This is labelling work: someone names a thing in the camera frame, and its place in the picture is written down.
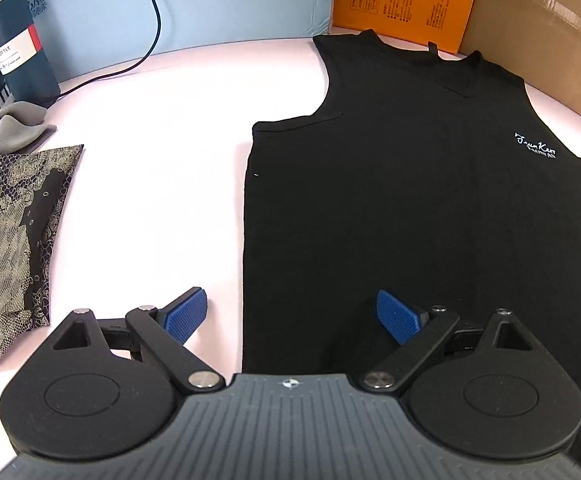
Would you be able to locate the light blue carton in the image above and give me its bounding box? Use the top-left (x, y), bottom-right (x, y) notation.
top-left (0, 0), bottom-right (338, 86)

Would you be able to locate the grey cloth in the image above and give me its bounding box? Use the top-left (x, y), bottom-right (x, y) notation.
top-left (0, 100), bottom-right (55, 157)

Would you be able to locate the orange carton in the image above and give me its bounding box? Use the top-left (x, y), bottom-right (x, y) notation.
top-left (331, 0), bottom-right (486, 56)

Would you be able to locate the black gold patterned cloth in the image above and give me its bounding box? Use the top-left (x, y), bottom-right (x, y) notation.
top-left (0, 144), bottom-right (86, 377)

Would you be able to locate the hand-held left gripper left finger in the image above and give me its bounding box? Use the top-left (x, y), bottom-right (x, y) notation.
top-left (49, 287), bottom-right (226, 394)

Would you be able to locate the brown cardboard box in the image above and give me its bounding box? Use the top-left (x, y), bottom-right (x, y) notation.
top-left (459, 0), bottom-right (581, 133)

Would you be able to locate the black cable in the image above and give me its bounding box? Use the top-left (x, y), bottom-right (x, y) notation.
top-left (58, 0), bottom-right (164, 97)

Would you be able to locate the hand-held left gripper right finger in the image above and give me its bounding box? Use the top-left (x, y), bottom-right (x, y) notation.
top-left (360, 289), bottom-right (534, 393)

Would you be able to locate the dark cylindrical bottle box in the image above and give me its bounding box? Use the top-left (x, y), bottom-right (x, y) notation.
top-left (0, 0), bottom-right (62, 110)

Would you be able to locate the black sleeveless vest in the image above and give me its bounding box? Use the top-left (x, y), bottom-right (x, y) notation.
top-left (240, 29), bottom-right (581, 461)

